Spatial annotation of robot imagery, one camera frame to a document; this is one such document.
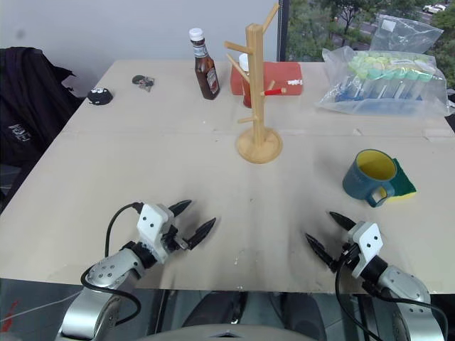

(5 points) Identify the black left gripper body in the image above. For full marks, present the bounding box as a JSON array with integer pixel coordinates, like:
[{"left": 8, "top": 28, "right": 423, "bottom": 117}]
[{"left": 162, "top": 224, "right": 190, "bottom": 254}]

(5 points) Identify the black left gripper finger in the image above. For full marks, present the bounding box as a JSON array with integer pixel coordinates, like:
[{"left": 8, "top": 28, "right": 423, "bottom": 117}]
[
  {"left": 186, "top": 217, "right": 218, "bottom": 251},
  {"left": 167, "top": 199, "right": 194, "bottom": 219}
]

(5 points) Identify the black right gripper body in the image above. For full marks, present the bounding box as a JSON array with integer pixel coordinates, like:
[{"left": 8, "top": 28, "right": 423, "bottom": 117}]
[{"left": 335, "top": 242, "right": 363, "bottom": 274}]

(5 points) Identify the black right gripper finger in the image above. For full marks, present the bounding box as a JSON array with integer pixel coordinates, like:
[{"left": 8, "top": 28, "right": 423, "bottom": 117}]
[
  {"left": 328, "top": 211, "right": 358, "bottom": 232},
  {"left": 305, "top": 232, "right": 338, "bottom": 274}
]

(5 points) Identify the wooden mug tree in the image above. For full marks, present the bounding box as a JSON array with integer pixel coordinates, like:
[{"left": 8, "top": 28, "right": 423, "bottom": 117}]
[{"left": 223, "top": 3, "right": 284, "bottom": 165}]

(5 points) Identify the blue mug yellow inside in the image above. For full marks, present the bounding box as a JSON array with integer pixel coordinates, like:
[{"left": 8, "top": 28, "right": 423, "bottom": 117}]
[{"left": 341, "top": 148, "right": 397, "bottom": 209}]

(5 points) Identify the dark rounded shape under table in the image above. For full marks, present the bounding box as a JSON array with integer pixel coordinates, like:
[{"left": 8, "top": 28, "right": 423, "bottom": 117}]
[
  {"left": 180, "top": 291, "right": 250, "bottom": 327},
  {"left": 268, "top": 292, "right": 327, "bottom": 340}
]

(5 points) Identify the yellow green sponge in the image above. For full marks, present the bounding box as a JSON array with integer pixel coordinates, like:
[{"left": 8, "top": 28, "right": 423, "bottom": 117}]
[{"left": 385, "top": 157, "right": 418, "bottom": 205}]

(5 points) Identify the grey robot torso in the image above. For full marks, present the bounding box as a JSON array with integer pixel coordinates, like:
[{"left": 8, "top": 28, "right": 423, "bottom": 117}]
[{"left": 140, "top": 322, "right": 316, "bottom": 341}]

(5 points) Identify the small black patterned trinket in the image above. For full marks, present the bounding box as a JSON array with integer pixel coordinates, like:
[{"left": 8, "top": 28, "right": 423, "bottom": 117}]
[{"left": 131, "top": 74, "right": 156, "bottom": 93}]

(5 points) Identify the orange sauce bottle white cap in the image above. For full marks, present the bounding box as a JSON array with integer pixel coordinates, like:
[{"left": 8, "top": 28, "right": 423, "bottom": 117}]
[{"left": 237, "top": 53, "right": 255, "bottom": 109}]

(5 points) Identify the brown ketchup bottle white cap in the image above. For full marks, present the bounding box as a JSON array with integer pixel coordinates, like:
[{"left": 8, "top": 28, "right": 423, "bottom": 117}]
[{"left": 188, "top": 28, "right": 221, "bottom": 101}]

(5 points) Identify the black round paw-print pad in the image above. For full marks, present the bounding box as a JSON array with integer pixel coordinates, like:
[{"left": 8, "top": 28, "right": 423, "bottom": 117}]
[{"left": 87, "top": 87, "right": 115, "bottom": 107}]

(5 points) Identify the plastic bag of tubes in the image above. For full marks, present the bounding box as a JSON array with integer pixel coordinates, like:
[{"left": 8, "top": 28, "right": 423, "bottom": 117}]
[{"left": 314, "top": 46, "right": 452, "bottom": 117}]

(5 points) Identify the red rectangular block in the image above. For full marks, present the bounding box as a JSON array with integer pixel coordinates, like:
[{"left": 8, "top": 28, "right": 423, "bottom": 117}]
[{"left": 230, "top": 61, "right": 304, "bottom": 97}]

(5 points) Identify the black jacket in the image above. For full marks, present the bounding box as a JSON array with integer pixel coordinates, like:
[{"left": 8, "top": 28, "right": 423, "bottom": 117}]
[{"left": 0, "top": 46, "right": 90, "bottom": 215}]

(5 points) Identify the empty clear zip bag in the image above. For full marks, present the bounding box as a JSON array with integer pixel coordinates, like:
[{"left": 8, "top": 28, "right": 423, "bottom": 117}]
[{"left": 369, "top": 13, "right": 444, "bottom": 55}]

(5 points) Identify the white car outside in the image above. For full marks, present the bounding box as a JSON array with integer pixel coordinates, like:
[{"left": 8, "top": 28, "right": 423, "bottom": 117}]
[{"left": 422, "top": 3, "right": 449, "bottom": 15}]

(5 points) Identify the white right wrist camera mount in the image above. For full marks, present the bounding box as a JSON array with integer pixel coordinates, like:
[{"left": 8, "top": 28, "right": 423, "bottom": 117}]
[{"left": 347, "top": 221, "right": 383, "bottom": 280}]

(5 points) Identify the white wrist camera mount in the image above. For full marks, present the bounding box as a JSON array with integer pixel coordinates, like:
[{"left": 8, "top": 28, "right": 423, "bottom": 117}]
[
  {"left": 136, "top": 202, "right": 176, "bottom": 265},
  {"left": 347, "top": 221, "right": 383, "bottom": 280}
]

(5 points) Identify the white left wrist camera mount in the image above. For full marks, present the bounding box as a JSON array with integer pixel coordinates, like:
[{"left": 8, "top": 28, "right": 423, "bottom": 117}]
[{"left": 136, "top": 202, "right": 176, "bottom": 265}]

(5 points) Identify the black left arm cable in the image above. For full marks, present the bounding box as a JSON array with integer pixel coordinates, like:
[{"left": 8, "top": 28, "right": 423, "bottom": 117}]
[{"left": 80, "top": 202, "right": 144, "bottom": 326}]

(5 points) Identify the dark window frame post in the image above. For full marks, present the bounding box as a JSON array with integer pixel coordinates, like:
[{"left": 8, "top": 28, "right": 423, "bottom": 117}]
[{"left": 276, "top": 0, "right": 291, "bottom": 63}]

